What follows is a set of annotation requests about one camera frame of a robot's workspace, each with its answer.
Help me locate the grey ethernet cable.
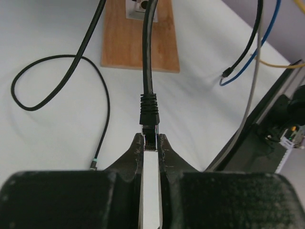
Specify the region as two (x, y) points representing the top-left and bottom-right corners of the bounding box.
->
(204, 0), (265, 172)

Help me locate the metal switch mounting bracket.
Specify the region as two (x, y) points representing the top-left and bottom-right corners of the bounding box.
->
(125, 0), (148, 21)

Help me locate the wooden board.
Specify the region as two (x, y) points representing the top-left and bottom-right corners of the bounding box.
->
(101, 0), (180, 73)

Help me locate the white slotted cable duct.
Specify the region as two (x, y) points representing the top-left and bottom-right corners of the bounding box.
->
(275, 125), (305, 174)

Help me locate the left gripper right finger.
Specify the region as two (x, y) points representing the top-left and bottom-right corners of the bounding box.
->
(158, 134), (305, 229)

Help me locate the short black ethernet cable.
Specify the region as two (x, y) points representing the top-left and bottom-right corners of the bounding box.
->
(139, 0), (264, 153)

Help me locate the yellow ethernet cable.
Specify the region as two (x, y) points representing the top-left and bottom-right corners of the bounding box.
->
(256, 0), (305, 69)

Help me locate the long black ethernet cable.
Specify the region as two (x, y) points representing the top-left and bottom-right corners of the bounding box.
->
(11, 0), (111, 171)

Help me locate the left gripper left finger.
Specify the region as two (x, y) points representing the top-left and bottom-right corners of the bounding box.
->
(0, 134), (143, 229)

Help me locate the blue ethernet cable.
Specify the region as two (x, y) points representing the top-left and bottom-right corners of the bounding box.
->
(219, 0), (282, 86)

